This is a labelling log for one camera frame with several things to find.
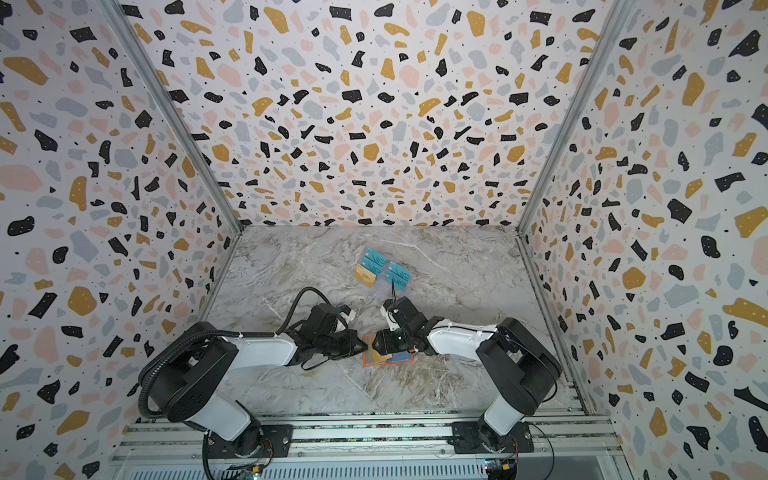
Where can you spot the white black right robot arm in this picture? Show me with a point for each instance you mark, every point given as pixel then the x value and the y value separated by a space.
pixel 523 371

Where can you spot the teal VIP card left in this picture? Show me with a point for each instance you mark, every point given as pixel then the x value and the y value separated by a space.
pixel 374 261

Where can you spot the gold VIP card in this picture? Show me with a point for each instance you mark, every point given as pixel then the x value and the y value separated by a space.
pixel 365 276
pixel 375 358

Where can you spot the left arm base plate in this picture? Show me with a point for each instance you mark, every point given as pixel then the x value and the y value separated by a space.
pixel 263 442

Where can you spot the aluminium left corner post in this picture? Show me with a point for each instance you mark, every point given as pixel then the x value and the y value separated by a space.
pixel 114 15

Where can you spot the aluminium corner post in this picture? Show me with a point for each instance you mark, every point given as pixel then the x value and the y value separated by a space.
pixel 114 15
pixel 615 23

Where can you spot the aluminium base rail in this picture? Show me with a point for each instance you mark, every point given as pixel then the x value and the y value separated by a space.
pixel 379 446

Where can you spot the teal VIP card right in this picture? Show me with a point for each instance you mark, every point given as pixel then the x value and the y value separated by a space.
pixel 397 275

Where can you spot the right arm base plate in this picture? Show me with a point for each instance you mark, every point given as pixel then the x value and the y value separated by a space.
pixel 474 437

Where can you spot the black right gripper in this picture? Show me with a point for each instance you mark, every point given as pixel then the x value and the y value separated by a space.
pixel 387 341

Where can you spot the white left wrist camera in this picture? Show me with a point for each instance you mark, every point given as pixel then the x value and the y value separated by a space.
pixel 347 313

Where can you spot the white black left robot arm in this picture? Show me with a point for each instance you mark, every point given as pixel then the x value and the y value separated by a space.
pixel 181 384

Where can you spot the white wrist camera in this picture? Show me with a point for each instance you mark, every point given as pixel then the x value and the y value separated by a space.
pixel 391 322
pixel 347 313

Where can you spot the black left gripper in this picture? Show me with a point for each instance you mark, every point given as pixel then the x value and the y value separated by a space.
pixel 353 339

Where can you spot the aluminium right corner post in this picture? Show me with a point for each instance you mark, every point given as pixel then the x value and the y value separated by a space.
pixel 615 23

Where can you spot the clear acrylic card display stand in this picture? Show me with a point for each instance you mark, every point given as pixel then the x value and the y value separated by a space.
pixel 381 284

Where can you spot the teal vip card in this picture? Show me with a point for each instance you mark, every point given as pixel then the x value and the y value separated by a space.
pixel 374 261
pixel 397 275

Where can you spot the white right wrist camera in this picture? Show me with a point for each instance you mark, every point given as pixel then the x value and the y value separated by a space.
pixel 391 322

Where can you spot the orange card wallet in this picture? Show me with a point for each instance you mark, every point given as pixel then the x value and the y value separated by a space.
pixel 397 358

